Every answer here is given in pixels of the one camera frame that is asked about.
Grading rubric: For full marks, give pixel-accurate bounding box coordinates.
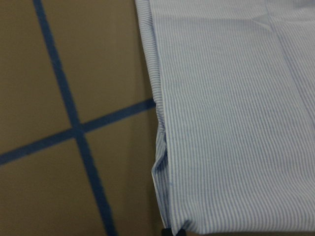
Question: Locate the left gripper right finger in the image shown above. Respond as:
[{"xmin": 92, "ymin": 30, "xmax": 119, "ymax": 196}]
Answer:
[{"xmin": 176, "ymin": 229, "xmax": 187, "ymax": 236}]

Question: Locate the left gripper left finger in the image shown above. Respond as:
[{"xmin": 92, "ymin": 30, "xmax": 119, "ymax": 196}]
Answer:
[{"xmin": 161, "ymin": 228, "xmax": 172, "ymax": 236}]

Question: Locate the light blue striped shirt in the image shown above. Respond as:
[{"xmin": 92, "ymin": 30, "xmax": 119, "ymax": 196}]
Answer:
[{"xmin": 135, "ymin": 0, "xmax": 315, "ymax": 235}]

